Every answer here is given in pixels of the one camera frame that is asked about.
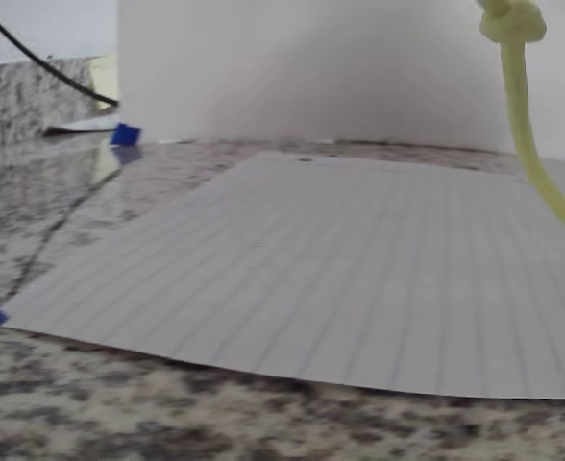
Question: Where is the speckled granite backsplash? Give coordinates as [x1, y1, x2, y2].
[0, 56, 119, 145]

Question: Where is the white foam board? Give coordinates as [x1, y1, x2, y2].
[117, 0, 565, 156]

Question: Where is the pale yellow knotted rope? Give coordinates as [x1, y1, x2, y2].
[474, 0, 565, 247]

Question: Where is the flat white card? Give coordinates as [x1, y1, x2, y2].
[41, 114, 120, 139]

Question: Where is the thin black cable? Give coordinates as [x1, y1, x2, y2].
[0, 4, 120, 108]

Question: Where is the lined loose-leaf paper sheet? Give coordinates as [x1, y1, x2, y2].
[1, 151, 565, 400]

